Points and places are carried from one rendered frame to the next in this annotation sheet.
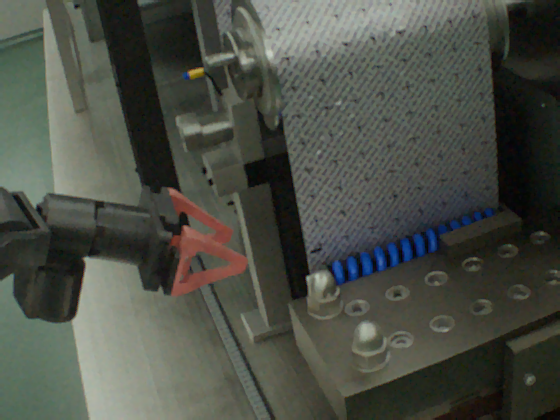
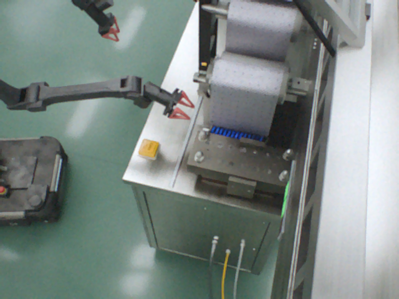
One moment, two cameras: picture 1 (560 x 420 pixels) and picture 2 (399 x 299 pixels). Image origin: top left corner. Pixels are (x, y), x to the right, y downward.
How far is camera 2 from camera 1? 0.90 m
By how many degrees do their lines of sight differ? 33
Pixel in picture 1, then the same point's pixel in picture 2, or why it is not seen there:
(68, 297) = (145, 105)
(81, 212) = (154, 91)
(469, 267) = (242, 149)
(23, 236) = (134, 94)
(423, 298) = (223, 151)
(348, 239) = (220, 123)
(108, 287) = (176, 83)
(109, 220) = (160, 96)
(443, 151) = (252, 119)
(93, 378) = (153, 112)
